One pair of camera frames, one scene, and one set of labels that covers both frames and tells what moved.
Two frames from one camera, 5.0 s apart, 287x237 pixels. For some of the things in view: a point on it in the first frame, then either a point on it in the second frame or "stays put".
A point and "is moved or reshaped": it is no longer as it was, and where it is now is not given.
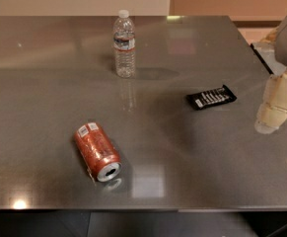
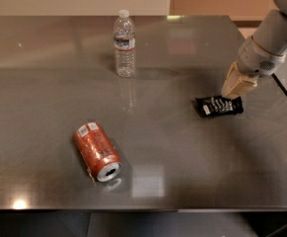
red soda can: [98, 152] stays put
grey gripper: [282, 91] -> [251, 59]
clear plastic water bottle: [124, 45] stays put
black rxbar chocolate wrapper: [210, 98] is moved or reshaped
